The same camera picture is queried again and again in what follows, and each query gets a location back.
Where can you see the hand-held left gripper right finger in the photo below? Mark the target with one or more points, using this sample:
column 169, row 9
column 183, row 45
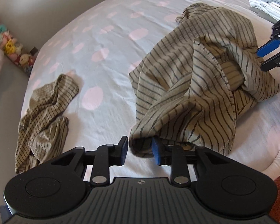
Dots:
column 156, row 151

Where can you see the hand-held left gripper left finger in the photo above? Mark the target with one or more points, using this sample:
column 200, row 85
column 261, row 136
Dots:
column 124, row 150

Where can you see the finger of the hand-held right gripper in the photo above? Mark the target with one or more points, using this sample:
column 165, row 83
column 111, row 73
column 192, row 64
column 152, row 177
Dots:
column 274, row 61
column 268, row 46

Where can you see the beige striped shirt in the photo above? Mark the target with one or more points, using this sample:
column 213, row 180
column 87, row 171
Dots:
column 177, row 86

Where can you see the beige striped shorts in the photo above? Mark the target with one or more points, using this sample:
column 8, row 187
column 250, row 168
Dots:
column 44, row 112

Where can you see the polka dot bed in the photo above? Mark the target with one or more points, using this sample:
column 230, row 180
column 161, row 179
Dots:
column 107, row 39

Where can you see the small black box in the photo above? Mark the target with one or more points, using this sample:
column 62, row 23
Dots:
column 34, row 50

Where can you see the clear tube of plush toys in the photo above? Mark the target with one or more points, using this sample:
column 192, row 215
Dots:
column 11, row 49

